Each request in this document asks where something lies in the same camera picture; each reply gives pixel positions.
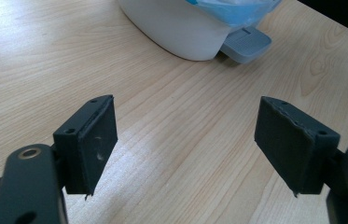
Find translucent blue plastic bag liner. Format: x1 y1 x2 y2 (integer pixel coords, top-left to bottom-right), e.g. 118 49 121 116
186 0 284 30

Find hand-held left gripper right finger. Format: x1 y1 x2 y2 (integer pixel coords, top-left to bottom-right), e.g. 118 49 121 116
253 95 341 199

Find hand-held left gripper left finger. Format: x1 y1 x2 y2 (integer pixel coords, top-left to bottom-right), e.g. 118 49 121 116
52 94 119 201

